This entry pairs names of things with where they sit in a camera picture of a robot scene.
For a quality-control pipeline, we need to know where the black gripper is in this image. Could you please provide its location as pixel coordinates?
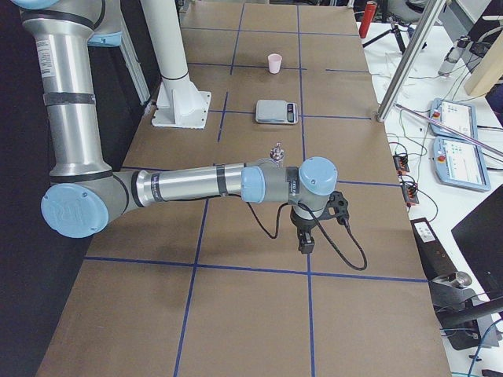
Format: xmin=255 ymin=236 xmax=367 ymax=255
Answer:
xmin=290 ymin=207 xmax=316 ymax=254

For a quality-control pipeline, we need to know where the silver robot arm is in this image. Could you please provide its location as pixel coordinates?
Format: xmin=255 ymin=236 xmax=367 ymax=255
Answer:
xmin=17 ymin=1 xmax=348 ymax=254

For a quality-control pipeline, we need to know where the orange black circuit board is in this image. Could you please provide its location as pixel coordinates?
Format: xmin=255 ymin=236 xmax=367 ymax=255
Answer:
xmin=393 ymin=154 xmax=409 ymax=175

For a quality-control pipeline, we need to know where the black wrist cable arm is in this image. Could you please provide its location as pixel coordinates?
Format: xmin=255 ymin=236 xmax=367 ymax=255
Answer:
xmin=246 ymin=191 xmax=369 ymax=272

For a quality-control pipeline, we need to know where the black clamp device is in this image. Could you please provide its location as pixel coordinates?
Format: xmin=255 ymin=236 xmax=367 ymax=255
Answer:
xmin=411 ymin=218 xmax=502 ymax=350

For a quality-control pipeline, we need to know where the red bottle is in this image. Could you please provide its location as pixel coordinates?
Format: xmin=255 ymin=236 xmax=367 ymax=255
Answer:
xmin=358 ymin=1 xmax=378 ymax=38

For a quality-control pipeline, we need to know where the far teach pendant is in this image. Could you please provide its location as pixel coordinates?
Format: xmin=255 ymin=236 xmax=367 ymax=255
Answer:
xmin=429 ymin=98 xmax=478 ymax=139

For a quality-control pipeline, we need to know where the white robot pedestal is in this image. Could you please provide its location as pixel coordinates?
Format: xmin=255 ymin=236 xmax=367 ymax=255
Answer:
xmin=141 ymin=0 xmax=211 ymax=129

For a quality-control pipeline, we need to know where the near teach pendant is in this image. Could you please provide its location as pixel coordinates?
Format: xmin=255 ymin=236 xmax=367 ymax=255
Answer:
xmin=433 ymin=137 xmax=491 ymax=192

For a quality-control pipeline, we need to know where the black tripod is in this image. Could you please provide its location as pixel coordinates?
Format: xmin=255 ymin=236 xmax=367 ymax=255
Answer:
xmin=362 ymin=20 xmax=406 ymax=54

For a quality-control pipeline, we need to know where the digital kitchen scale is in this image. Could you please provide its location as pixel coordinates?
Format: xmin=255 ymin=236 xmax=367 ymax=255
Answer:
xmin=255 ymin=100 xmax=298 ymax=125

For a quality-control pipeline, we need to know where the aluminium frame post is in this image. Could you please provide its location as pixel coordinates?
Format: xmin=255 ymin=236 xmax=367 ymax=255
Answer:
xmin=376 ymin=0 xmax=446 ymax=123

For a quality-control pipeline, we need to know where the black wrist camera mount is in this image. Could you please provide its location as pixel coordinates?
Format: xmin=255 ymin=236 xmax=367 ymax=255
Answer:
xmin=321 ymin=191 xmax=350 ymax=226

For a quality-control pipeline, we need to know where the glass sauce bottle steel top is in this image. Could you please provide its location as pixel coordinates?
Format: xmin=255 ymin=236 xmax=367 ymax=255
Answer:
xmin=270 ymin=142 xmax=285 ymax=164

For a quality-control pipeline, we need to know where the teach pendant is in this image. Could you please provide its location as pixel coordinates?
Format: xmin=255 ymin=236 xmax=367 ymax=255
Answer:
xmin=433 ymin=137 xmax=491 ymax=192
xmin=429 ymin=98 xmax=478 ymax=139

